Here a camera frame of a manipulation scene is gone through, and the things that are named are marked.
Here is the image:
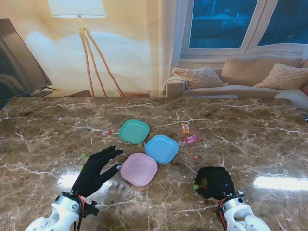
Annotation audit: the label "cream throw blanket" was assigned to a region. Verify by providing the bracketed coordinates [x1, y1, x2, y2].
[160, 76, 190, 94]

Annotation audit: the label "wooden tripod floor lamp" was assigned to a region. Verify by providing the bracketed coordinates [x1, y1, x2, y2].
[47, 0, 126, 98]

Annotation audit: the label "green square plastic dish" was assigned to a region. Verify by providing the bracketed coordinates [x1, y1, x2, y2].
[118, 119, 151, 145]

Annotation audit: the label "pink square plastic dish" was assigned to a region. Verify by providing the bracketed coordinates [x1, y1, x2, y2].
[120, 152, 159, 187]

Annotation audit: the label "red black arm cables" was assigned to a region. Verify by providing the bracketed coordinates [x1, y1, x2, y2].
[72, 194, 86, 231]
[218, 199, 228, 231]

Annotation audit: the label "sheer white curtain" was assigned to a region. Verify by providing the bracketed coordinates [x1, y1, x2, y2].
[157, 0, 191, 97]

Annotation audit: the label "beige sofa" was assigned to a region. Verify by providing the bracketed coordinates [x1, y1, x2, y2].
[163, 57, 308, 114]

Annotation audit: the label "white framed window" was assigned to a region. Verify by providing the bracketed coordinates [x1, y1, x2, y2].
[180, 0, 308, 58]

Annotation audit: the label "blue square plastic dish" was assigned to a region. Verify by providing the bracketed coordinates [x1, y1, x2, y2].
[144, 134, 180, 165]

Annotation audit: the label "low wooden tv cabinet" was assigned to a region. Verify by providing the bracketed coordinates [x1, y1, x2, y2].
[64, 90, 93, 98]

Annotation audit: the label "red black left arm cables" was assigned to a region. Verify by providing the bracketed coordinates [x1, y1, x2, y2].
[72, 194, 86, 231]

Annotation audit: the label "cream knitted cushion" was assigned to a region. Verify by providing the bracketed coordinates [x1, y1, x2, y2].
[253, 63, 308, 90]
[171, 67, 224, 89]

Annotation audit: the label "red black right arm cables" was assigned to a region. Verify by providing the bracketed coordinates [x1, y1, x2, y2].
[218, 199, 228, 231]

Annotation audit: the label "pink red candy packet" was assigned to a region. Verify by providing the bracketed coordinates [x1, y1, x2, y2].
[184, 135, 200, 144]

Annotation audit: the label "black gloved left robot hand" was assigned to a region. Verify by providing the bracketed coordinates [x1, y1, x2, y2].
[72, 145, 124, 198]

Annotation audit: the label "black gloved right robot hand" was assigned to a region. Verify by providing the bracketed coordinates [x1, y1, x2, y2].
[194, 166, 236, 201]

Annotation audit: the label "flat screen television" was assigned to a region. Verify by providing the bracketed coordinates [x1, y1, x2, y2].
[0, 18, 59, 104]

